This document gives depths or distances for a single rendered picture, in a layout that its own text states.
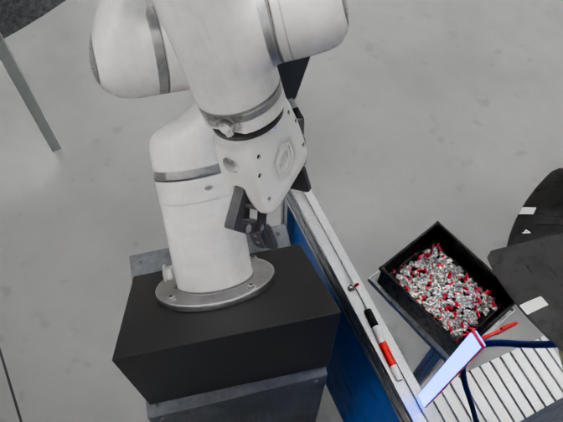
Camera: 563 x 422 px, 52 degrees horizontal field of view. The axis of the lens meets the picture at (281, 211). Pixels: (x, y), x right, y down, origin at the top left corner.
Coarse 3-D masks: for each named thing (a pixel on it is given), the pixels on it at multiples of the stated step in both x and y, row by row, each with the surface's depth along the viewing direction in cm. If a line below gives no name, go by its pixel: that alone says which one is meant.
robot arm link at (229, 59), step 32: (160, 0) 45; (192, 0) 44; (224, 0) 44; (256, 0) 46; (192, 32) 46; (224, 32) 46; (256, 32) 46; (192, 64) 49; (224, 64) 48; (256, 64) 49; (224, 96) 50; (256, 96) 51
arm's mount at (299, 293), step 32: (256, 256) 100; (288, 256) 98; (288, 288) 85; (320, 288) 83; (128, 320) 83; (160, 320) 81; (192, 320) 79; (224, 320) 78; (256, 320) 76; (288, 320) 75; (320, 320) 76; (128, 352) 73; (160, 352) 73; (192, 352) 75; (224, 352) 78; (256, 352) 81; (288, 352) 84; (320, 352) 88; (160, 384) 84; (192, 384) 88; (224, 384) 92
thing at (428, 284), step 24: (408, 264) 115; (432, 264) 115; (456, 264) 115; (408, 288) 112; (432, 288) 112; (456, 288) 112; (480, 288) 112; (432, 312) 110; (456, 312) 110; (480, 312) 110; (456, 336) 107
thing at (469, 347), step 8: (472, 336) 72; (464, 344) 74; (472, 344) 72; (456, 352) 78; (464, 352) 75; (472, 352) 73; (448, 360) 81; (456, 360) 79; (464, 360) 76; (448, 368) 82; (456, 368) 80; (440, 376) 86; (448, 376) 83; (432, 384) 91; (440, 384) 88; (424, 392) 96; (432, 392) 92; (424, 400) 97
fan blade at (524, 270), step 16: (544, 240) 83; (560, 240) 82; (496, 256) 84; (512, 256) 83; (528, 256) 82; (544, 256) 81; (560, 256) 80; (496, 272) 82; (512, 272) 81; (528, 272) 80; (544, 272) 79; (560, 272) 79; (512, 288) 79; (528, 288) 79; (544, 288) 78; (560, 288) 77; (560, 304) 76; (544, 320) 75; (560, 320) 74; (560, 336) 73
